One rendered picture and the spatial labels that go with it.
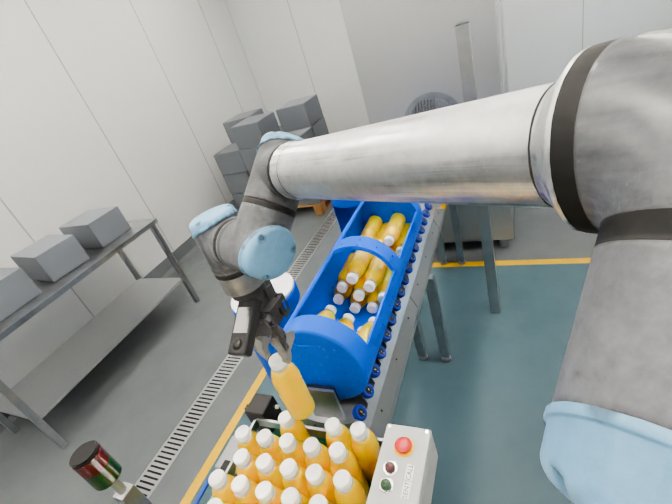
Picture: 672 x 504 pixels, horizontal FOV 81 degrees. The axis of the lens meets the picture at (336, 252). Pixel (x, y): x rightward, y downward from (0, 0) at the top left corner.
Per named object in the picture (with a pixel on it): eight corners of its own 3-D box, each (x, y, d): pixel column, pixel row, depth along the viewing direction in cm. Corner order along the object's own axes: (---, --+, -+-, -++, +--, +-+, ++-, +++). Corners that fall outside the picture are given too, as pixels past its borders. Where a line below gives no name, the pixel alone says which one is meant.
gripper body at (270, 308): (293, 313, 88) (273, 269, 82) (275, 341, 82) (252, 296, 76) (265, 312, 92) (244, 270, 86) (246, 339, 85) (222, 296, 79)
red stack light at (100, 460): (115, 454, 91) (106, 444, 89) (93, 482, 86) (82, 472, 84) (98, 449, 94) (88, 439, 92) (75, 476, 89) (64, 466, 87)
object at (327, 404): (348, 413, 116) (335, 385, 110) (345, 420, 114) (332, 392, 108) (318, 409, 120) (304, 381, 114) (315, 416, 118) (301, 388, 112)
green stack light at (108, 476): (127, 466, 94) (115, 454, 91) (106, 494, 89) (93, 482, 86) (110, 461, 96) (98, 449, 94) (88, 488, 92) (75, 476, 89)
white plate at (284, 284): (245, 323, 149) (247, 325, 150) (305, 284, 160) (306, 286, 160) (221, 296, 171) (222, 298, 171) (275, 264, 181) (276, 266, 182)
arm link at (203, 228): (199, 229, 66) (175, 221, 73) (231, 287, 72) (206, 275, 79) (244, 202, 71) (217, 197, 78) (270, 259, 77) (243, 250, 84)
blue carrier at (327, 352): (428, 237, 178) (414, 180, 164) (379, 405, 112) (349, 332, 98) (369, 243, 191) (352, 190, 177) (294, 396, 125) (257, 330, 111)
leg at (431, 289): (451, 355, 239) (435, 272, 208) (450, 362, 235) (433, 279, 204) (442, 354, 242) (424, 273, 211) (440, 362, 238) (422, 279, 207)
